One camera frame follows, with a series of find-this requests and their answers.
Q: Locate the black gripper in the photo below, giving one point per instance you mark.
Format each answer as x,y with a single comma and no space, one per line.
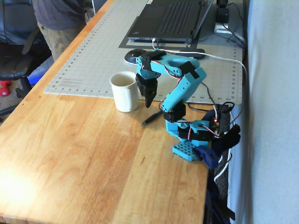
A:
146,88

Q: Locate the black pen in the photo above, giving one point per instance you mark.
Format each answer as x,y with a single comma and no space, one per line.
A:
151,117

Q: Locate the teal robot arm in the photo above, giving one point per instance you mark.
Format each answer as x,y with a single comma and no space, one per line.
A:
187,86

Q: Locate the white ceramic mug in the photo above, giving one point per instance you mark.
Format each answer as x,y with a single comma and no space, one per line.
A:
125,95

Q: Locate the black computer mouse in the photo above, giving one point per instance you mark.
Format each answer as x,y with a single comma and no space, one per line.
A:
130,56

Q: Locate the black usb hub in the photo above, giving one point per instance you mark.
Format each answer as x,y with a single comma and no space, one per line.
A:
198,53

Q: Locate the grey gridded cutting mat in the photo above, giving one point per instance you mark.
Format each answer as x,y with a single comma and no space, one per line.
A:
98,58

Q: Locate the motor controller board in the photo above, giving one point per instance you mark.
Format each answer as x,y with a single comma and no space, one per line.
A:
216,123

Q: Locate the black laptop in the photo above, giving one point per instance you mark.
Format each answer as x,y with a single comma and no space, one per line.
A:
168,21

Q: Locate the blue clamp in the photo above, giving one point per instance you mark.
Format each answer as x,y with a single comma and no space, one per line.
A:
208,156

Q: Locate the dark navy clamp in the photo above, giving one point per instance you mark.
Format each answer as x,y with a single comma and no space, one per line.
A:
231,137

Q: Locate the black device on stand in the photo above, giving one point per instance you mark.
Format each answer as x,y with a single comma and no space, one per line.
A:
222,15

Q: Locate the person in grey shirt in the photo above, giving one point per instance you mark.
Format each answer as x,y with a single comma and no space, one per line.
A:
58,16

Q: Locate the black office chair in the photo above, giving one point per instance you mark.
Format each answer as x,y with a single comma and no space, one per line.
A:
16,46

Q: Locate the red dumbbell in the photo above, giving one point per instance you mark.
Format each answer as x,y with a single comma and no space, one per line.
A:
4,89

